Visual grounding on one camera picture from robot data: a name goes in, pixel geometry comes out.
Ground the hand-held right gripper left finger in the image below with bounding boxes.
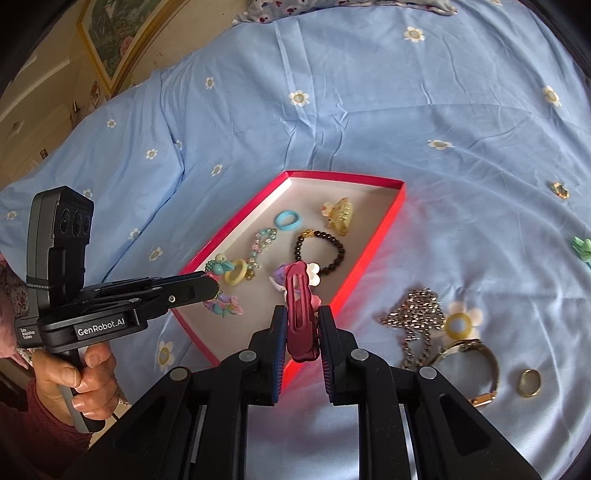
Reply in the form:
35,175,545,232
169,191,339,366
62,305,289,480

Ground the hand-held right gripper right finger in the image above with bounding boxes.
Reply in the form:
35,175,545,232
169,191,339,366
318,305,541,480

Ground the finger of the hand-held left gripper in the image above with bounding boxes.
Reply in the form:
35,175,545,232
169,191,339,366
85,275,206,296
104,271,220,324

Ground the dark red hair clip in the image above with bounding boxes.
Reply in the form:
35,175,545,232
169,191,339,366
283,261,322,364

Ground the colourful bead bracelet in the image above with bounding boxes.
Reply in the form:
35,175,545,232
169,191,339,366
203,295,245,320

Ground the purple hair clip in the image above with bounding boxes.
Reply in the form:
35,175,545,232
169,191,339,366
269,264,291,292

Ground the pastel bead chain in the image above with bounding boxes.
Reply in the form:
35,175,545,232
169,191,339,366
247,227,278,281

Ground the black bead bracelet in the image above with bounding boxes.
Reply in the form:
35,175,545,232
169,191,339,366
294,229,346,278

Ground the blue hair tie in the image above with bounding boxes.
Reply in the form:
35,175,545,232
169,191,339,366
274,210,301,232

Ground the yellow hair claw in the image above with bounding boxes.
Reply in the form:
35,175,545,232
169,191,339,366
322,197,355,236

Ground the red cardboard box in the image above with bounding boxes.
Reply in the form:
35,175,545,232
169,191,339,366
172,171,407,386

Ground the person's left forearm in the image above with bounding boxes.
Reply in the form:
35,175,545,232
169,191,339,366
0,369,88,480

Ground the person's left hand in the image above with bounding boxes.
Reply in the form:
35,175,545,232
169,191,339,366
34,344,118,421

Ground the person's floral garment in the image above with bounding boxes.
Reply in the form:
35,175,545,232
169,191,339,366
0,258,35,365

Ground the gold watch green face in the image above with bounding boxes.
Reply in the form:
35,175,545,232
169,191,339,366
434,339,501,408

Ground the blue floral bed sheet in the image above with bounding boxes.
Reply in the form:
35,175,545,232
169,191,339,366
0,0,591,480

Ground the green bow hair clip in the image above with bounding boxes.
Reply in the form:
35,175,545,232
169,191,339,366
570,235,591,264

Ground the patterned pillow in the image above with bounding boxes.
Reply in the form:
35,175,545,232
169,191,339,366
233,0,458,24

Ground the silver chain necklace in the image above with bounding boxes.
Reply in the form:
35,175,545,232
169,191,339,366
378,287,446,370

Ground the yellow ring hair tie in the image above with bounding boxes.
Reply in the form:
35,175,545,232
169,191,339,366
444,311,474,341

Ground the plain gold ring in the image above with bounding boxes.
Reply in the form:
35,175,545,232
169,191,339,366
516,368,542,398

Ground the framed wall painting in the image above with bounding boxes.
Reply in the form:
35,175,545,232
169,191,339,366
76,0,185,100

